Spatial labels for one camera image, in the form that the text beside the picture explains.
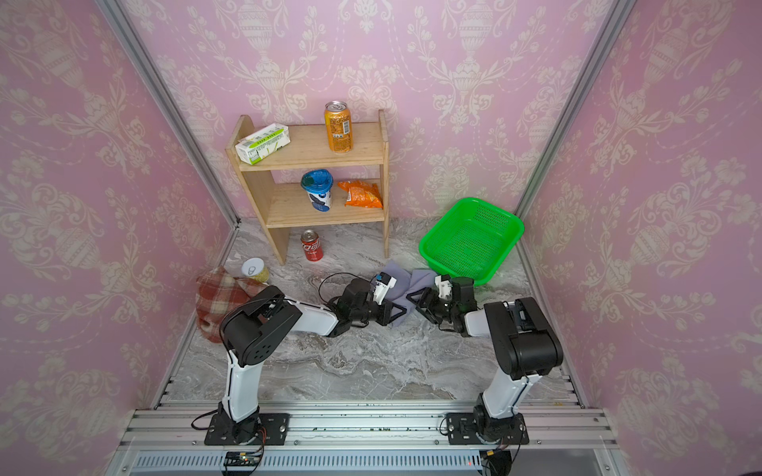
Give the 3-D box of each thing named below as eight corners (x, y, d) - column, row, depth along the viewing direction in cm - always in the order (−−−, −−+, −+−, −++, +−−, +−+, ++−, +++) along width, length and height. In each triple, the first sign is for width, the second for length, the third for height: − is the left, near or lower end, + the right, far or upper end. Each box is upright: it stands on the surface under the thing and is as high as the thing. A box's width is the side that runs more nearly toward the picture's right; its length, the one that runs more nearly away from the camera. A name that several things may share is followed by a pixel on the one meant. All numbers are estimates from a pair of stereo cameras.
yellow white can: (245, 284, 104) (238, 274, 100) (251, 267, 109) (245, 257, 104) (266, 284, 104) (261, 274, 100) (272, 267, 109) (266, 257, 104)
